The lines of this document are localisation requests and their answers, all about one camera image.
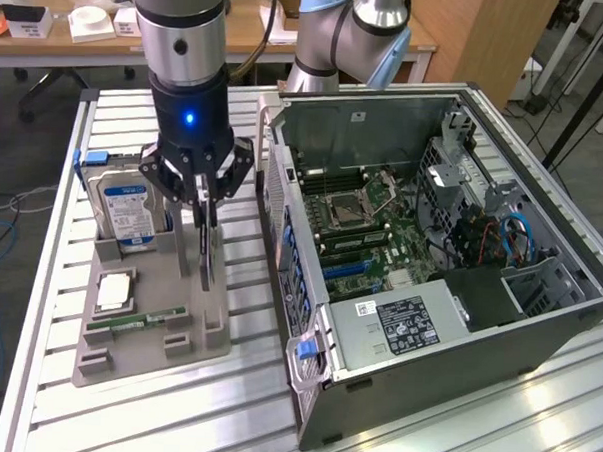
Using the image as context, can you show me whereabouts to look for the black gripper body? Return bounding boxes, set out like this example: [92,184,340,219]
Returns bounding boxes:
[144,68,239,167]

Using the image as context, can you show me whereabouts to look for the green black graphics card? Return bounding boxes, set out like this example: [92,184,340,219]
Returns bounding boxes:
[191,173,224,293]

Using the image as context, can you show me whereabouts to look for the hard disk blue carrier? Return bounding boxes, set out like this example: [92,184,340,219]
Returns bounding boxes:
[68,148,174,256]

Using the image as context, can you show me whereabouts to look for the black RAM slot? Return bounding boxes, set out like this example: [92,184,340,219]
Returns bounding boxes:
[316,221,386,241]
[300,166,363,185]
[304,178,366,197]
[318,227,387,247]
[302,172,364,191]
[320,233,390,253]
[321,239,391,260]
[299,160,361,178]

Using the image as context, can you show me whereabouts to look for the CPU socket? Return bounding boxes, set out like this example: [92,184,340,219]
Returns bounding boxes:
[323,189,372,233]

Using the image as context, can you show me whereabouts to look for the small white box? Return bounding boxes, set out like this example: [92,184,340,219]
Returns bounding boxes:
[113,6,142,39]

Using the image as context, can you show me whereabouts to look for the silver CPU chip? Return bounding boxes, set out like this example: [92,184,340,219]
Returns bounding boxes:
[94,271,138,320]

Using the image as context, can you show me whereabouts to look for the white paper booklet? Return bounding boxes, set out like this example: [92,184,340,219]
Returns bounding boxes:
[257,4,301,48]

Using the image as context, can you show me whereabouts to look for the green RAM stick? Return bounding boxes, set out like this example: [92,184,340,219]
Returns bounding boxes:
[85,302,188,338]

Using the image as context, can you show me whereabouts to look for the blue expansion slot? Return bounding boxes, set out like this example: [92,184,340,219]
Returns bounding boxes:
[322,259,374,284]

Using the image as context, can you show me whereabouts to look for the wooden desk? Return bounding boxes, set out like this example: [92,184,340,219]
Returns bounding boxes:
[0,0,442,89]

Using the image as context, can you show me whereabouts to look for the metal socket cover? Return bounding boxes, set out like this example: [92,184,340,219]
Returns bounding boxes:
[365,168,403,204]

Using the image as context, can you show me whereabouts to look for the brown cardboard box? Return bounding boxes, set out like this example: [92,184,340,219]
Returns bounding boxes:
[278,0,305,21]

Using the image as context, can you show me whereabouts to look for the black office chair base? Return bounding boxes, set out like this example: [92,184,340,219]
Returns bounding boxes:
[10,62,92,127]

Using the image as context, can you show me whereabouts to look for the grey parts rack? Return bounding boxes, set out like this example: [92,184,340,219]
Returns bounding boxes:
[71,175,240,395]

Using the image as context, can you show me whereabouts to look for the white box black lid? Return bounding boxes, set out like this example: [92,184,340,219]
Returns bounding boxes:
[0,3,55,41]

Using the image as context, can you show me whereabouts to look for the blue case latch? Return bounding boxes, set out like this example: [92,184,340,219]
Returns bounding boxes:
[294,337,319,362]

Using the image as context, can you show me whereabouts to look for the silver chipset heatsink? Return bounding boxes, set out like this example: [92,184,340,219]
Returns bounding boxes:
[391,268,417,290]

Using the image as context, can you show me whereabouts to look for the metal disk bay cage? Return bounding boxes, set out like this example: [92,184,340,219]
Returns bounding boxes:
[411,135,491,245]

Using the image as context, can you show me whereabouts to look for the grey power supply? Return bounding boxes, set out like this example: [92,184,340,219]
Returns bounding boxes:
[324,275,473,377]

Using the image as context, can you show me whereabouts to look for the open black PC case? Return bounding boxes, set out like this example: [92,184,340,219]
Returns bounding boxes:
[241,72,603,452]

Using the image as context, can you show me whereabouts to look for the wooden cabinet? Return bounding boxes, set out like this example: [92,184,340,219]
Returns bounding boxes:
[421,0,563,116]

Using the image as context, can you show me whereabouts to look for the white floor box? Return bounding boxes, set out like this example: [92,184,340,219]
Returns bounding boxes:
[506,57,543,104]

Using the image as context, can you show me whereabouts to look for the grey open disk bay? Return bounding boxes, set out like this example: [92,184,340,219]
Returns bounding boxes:
[497,252,590,323]

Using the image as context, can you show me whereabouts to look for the black stand pole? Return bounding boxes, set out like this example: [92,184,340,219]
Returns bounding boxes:
[540,31,603,173]

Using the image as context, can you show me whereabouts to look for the black camera cable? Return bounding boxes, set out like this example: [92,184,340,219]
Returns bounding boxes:
[235,0,281,81]

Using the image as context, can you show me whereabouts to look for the grey floor cable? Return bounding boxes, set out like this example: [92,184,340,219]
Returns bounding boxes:
[0,181,60,217]

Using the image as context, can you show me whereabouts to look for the red black twisted wire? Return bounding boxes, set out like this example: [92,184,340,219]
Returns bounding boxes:
[472,221,508,269]

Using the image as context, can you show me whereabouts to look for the blue wire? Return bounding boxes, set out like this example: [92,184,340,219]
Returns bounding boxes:
[497,212,541,262]

